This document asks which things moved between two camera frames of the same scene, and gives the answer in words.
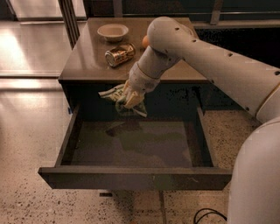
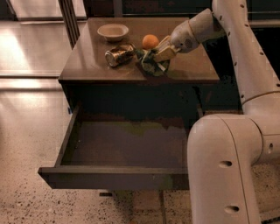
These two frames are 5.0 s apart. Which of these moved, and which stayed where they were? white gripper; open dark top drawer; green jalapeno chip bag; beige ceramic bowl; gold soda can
Moved: white gripper; green jalapeno chip bag
Stayed: open dark top drawer; beige ceramic bowl; gold soda can
